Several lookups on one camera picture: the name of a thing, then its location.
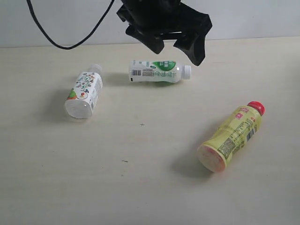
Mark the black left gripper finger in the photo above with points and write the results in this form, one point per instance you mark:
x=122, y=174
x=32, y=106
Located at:
x=147, y=38

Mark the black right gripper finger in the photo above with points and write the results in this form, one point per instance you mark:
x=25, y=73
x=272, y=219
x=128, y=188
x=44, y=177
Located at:
x=193, y=45

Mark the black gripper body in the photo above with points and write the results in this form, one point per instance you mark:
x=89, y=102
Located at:
x=163, y=19

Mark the white green label bottle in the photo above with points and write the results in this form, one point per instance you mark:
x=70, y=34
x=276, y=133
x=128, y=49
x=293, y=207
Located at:
x=158, y=71

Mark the clear floral label bottle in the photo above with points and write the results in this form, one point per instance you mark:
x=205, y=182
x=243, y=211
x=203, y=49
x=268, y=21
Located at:
x=84, y=94

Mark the yellow bottle red cap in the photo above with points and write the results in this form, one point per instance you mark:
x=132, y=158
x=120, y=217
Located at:
x=231, y=136

